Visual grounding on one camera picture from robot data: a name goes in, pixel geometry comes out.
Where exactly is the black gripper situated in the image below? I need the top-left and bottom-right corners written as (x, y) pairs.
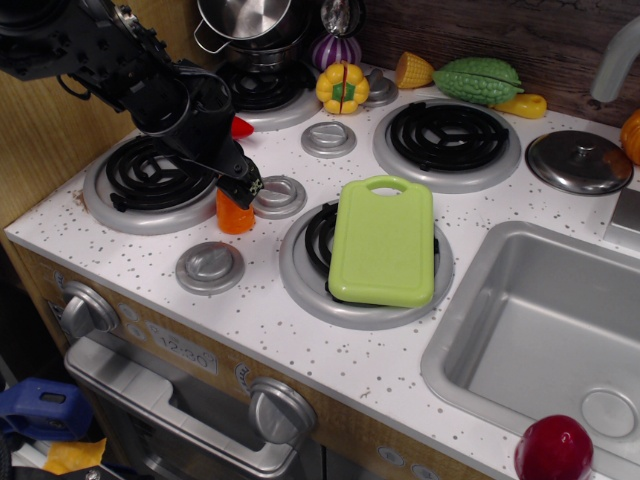
top-left (149, 61), bottom-right (263, 209)

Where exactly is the orange toy carrot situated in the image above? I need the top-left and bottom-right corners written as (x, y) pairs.
top-left (216, 189), bottom-right (255, 234)

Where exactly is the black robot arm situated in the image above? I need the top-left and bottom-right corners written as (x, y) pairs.
top-left (1, 1), bottom-right (263, 210)

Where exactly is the green plastic cutting board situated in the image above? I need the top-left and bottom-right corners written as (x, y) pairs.
top-left (328, 175), bottom-right (435, 308)

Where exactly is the red toy chili pepper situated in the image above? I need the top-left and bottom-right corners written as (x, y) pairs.
top-left (231, 116), bottom-right (254, 140)

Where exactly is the silver knob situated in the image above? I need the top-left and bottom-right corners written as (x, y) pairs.
top-left (301, 121), bottom-right (357, 159)
top-left (175, 241), bottom-right (245, 296)
top-left (363, 68), bottom-right (398, 108)
top-left (252, 175), bottom-right (307, 219)

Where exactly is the front left stove burner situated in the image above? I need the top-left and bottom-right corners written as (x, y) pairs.
top-left (83, 135), bottom-right (217, 236)

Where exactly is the stove burner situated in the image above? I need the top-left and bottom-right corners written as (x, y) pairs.
top-left (83, 135), bottom-right (217, 236)
top-left (373, 99), bottom-right (521, 194)
top-left (279, 201), bottom-right (454, 331)
top-left (215, 61), bottom-right (321, 132)

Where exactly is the silver knob front left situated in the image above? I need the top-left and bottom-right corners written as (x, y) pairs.
top-left (175, 241), bottom-right (245, 296)

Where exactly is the back left stove burner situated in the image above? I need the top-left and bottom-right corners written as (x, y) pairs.
top-left (215, 61), bottom-right (321, 132)

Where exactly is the silver knob upper centre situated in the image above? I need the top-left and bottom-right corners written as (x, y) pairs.
top-left (301, 121), bottom-right (357, 159)

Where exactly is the front right stove burner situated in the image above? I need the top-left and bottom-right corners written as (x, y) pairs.
top-left (279, 201), bottom-right (454, 331)

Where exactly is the stainless steel pot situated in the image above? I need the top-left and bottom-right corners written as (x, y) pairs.
top-left (194, 0), bottom-right (312, 73)

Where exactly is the yellow toy bell pepper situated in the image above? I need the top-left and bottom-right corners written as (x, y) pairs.
top-left (315, 62), bottom-right (370, 115)

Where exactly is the purple striped toy onion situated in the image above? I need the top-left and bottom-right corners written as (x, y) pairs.
top-left (310, 34), bottom-right (362, 71)

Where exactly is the oven clock display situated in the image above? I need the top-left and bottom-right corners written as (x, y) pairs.
top-left (146, 321), bottom-right (218, 375)

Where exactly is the left oven dial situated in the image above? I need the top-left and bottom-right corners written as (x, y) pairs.
top-left (60, 281), bottom-right (119, 338)

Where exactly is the oven dial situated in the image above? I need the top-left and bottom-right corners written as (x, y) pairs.
top-left (249, 377), bottom-right (317, 445)
top-left (60, 281), bottom-right (119, 338)

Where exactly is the silver knob back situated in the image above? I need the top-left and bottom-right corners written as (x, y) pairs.
top-left (363, 68), bottom-right (398, 108)

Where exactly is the steel spoon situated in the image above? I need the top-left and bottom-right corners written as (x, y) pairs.
top-left (320, 0), bottom-right (367, 38)

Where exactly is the yellow toy corn piece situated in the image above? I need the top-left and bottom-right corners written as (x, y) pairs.
top-left (395, 52), bottom-right (435, 89)

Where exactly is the back right stove burner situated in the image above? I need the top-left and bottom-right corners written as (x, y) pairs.
top-left (373, 99), bottom-right (521, 194)

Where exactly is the right oven dial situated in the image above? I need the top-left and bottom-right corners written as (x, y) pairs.
top-left (249, 377), bottom-right (317, 445)

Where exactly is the green toy bitter gourd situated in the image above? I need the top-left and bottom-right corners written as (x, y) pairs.
top-left (432, 57), bottom-right (524, 105)

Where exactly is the blue plastic device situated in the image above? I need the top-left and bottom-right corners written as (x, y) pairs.
top-left (1, 377), bottom-right (93, 441)

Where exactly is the yellow cloth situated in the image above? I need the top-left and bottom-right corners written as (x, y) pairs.
top-left (43, 438), bottom-right (107, 475)

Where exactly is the silver toy sink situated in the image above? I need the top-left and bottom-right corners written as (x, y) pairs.
top-left (421, 222), bottom-right (639, 479)

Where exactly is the steel pot lid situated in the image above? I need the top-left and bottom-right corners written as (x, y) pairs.
top-left (525, 130), bottom-right (634, 196)

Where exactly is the orange toy fruit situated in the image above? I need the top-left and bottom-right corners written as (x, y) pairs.
top-left (620, 109), bottom-right (640, 165)

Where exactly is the grey toy faucet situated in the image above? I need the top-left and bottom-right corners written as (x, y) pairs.
top-left (590, 17), bottom-right (639, 103)

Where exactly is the red toy apple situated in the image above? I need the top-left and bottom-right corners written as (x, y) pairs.
top-left (514, 415), bottom-right (594, 480)

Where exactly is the silver oven door handle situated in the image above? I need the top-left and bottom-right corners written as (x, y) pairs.
top-left (65, 338), bottom-right (305, 479)

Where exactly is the black cable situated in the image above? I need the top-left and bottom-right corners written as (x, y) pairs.
top-left (0, 432), bottom-right (14, 480)

